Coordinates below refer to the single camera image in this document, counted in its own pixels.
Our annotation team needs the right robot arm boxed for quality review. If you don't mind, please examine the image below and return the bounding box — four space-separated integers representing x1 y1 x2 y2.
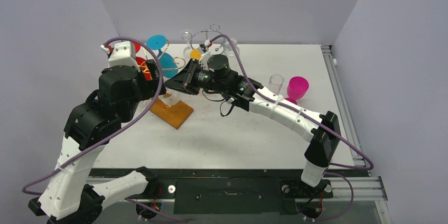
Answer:
165 54 340 196

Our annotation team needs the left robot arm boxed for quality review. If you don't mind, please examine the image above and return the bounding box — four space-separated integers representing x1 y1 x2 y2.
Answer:
29 60 166 223

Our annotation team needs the blue wine glass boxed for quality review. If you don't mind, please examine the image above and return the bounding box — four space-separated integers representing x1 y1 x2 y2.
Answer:
146 35 178 79

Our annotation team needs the yellow wine glass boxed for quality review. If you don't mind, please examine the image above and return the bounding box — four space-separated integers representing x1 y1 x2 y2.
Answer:
189 49 202 60

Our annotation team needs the red wine glass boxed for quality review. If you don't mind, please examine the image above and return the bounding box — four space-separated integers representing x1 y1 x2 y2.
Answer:
131 42 152 81

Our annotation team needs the clear ribbed glass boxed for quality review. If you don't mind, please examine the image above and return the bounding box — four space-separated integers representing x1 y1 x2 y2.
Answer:
223 38 240 57

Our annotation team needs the pink wine glass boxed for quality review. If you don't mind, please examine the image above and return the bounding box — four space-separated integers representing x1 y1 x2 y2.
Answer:
286 76 310 103

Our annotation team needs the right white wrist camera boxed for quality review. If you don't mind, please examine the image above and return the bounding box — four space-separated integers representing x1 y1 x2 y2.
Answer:
198 40 212 70

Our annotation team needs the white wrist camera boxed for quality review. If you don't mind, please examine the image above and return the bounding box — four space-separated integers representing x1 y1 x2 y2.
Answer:
100 41 141 71
198 40 212 70

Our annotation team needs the gold wire glass rack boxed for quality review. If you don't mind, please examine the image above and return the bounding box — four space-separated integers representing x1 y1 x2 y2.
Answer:
150 57 193 129

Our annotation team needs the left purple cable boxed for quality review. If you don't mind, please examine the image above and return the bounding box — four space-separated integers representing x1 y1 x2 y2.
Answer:
21 36 190 224

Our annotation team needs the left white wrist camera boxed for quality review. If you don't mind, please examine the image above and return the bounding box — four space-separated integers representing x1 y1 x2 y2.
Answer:
100 41 141 71

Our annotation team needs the chrome wire glass rack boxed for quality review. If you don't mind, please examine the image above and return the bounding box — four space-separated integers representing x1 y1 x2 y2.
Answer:
190 23 225 52

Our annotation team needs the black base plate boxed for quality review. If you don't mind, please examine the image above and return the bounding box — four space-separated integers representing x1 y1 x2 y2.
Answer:
130 169 335 214

